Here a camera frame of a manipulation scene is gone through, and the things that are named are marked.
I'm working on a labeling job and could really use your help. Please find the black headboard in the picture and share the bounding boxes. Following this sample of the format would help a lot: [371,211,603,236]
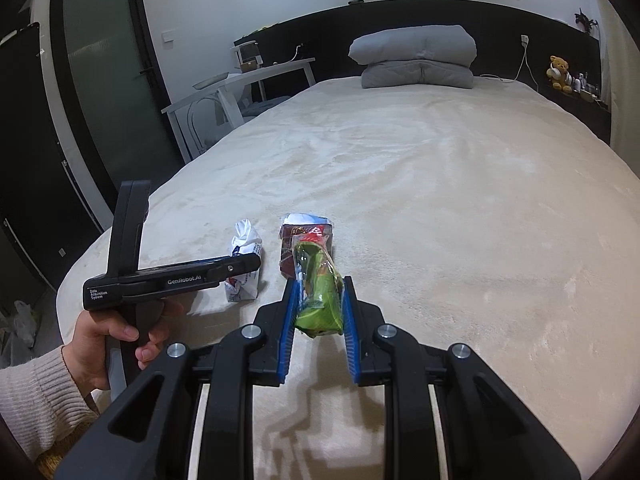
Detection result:
[234,2,613,148]

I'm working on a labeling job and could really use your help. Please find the green snack packet red label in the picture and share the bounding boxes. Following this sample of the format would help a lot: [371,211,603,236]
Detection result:
[292,225,346,338]

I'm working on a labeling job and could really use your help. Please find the white chair grey cushion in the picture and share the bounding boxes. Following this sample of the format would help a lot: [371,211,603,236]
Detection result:
[187,92,291,156]

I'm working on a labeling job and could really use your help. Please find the frosted glass door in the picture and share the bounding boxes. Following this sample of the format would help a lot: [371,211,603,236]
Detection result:
[50,0,186,201]

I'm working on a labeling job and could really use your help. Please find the cream curtain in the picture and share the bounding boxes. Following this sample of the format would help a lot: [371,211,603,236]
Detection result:
[597,0,640,181]

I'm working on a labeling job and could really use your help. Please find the small bottles on shelf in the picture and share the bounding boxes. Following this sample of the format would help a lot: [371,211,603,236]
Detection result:
[575,74,603,103]

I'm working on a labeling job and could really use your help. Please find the dark wardrobe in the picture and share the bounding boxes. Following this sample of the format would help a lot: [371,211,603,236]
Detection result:
[0,22,113,306]

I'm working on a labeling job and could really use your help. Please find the white tray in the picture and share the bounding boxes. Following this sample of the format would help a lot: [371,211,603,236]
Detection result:
[192,74,231,90]

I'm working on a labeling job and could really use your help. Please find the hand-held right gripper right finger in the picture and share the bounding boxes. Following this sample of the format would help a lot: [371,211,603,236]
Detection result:
[341,276,583,480]

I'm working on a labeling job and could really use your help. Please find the white desk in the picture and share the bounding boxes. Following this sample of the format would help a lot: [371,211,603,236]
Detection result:
[161,56,317,163]

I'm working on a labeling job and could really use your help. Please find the white blue plastic wrapper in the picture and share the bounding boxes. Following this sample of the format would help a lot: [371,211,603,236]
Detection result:
[223,218,264,303]

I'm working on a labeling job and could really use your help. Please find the white plastic bags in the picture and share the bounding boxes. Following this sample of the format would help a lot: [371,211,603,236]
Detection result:
[0,300,38,371]

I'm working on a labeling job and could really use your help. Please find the dark red snack packet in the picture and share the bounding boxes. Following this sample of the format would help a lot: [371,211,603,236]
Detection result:
[278,212,335,281]

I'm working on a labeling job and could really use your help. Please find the white charger cable with socket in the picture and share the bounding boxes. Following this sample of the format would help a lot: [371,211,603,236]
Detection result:
[480,34,531,83]

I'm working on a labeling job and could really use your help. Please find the person's left forearm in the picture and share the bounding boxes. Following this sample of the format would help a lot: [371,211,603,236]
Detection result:
[0,345,101,466]

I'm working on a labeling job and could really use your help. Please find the grey pillows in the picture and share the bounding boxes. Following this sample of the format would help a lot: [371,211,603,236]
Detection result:
[348,24,477,91]

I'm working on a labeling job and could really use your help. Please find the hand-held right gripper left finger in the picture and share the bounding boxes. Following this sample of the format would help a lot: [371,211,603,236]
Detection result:
[54,277,301,480]

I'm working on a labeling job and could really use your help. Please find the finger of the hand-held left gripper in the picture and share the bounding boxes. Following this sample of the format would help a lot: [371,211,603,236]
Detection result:
[210,253,262,286]

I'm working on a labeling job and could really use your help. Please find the brown teddy bear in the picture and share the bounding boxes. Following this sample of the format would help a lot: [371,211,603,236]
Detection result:
[546,55,573,95]

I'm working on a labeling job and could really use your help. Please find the person's left hand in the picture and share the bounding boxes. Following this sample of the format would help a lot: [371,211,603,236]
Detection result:
[62,301,186,401]

